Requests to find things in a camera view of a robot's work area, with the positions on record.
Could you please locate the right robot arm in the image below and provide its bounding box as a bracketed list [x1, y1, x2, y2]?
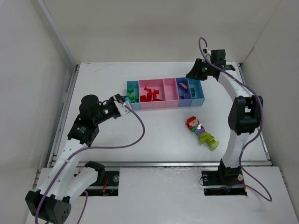
[186, 49, 263, 186]

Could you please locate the lime green duplo stack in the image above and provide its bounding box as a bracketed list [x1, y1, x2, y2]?
[199, 132, 219, 150]

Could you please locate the large pink bin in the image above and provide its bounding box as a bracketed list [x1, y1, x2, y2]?
[139, 79, 166, 110]

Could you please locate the red duplo roof brick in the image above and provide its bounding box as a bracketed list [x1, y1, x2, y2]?
[151, 98, 164, 102]

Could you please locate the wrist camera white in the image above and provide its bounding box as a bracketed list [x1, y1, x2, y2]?
[112, 96, 133, 116]
[203, 48, 211, 57]

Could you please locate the purple cable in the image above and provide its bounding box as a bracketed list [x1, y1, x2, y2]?
[34, 102, 146, 224]
[198, 37, 273, 203]

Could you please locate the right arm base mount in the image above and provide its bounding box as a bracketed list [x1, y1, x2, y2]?
[200, 170, 247, 196]

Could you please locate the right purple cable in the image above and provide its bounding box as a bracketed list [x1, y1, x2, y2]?
[198, 37, 273, 203]

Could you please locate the purple flower duplo brick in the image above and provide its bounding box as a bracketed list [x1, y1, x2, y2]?
[194, 125, 205, 137]

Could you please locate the light blue bin right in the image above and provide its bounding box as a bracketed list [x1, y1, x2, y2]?
[188, 79, 205, 106]

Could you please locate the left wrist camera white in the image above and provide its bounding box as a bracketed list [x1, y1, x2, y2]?
[112, 96, 133, 116]

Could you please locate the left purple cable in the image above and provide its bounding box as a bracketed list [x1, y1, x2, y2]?
[34, 102, 146, 224]

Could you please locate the red brick cluster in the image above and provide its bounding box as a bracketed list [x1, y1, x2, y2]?
[140, 95, 147, 102]

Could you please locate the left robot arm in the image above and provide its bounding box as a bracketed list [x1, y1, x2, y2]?
[25, 94, 132, 224]

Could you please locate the lavender duplo brick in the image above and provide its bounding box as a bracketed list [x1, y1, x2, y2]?
[179, 93, 190, 99]

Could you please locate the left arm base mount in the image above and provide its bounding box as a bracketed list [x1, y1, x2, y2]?
[84, 161, 120, 196]

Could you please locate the red flower duplo brick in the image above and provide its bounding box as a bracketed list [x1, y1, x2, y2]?
[185, 116, 200, 130]

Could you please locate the teal frog duplo brick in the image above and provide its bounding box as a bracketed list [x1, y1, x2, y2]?
[190, 88, 196, 98]

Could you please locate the aluminium rail front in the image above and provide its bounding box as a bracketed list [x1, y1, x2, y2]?
[46, 161, 273, 168]

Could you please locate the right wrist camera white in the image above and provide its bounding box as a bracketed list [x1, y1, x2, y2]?
[203, 48, 211, 57]

